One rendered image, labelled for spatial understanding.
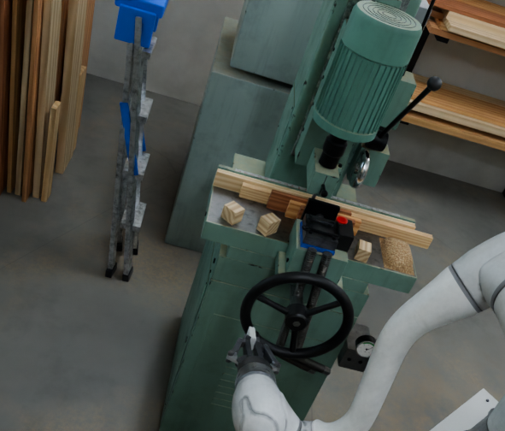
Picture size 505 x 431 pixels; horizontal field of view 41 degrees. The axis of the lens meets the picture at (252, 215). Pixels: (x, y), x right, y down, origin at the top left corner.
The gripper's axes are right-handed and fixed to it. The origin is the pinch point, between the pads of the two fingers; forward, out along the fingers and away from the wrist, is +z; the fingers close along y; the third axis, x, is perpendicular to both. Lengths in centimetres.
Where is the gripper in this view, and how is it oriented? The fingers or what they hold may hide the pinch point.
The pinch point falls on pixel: (250, 338)
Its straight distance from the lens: 170.1
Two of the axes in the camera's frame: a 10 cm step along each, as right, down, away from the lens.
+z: -0.4, -2.7, 9.6
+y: -9.6, -2.6, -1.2
